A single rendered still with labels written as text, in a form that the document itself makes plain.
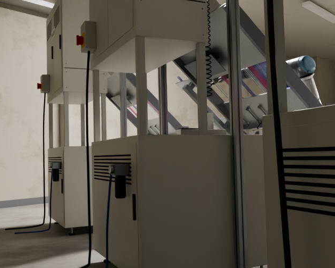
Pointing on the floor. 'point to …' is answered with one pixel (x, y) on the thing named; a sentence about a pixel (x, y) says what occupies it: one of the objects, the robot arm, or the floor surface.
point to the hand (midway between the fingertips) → (216, 83)
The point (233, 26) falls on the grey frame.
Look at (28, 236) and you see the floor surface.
